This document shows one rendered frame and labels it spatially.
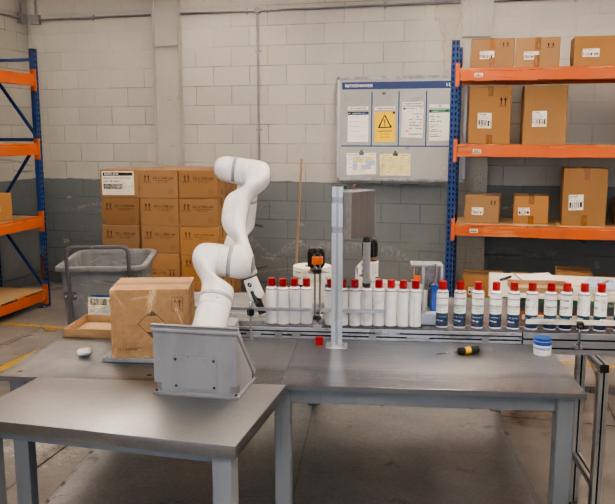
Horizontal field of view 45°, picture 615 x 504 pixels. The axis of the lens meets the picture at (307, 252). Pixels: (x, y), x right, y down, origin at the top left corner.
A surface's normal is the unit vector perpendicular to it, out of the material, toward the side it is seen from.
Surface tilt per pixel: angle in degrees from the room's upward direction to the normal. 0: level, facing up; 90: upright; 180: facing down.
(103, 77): 90
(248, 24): 90
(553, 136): 90
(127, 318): 90
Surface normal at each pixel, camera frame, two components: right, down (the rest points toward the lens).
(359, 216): 0.76, 0.10
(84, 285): 0.08, 0.21
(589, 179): -0.25, 0.13
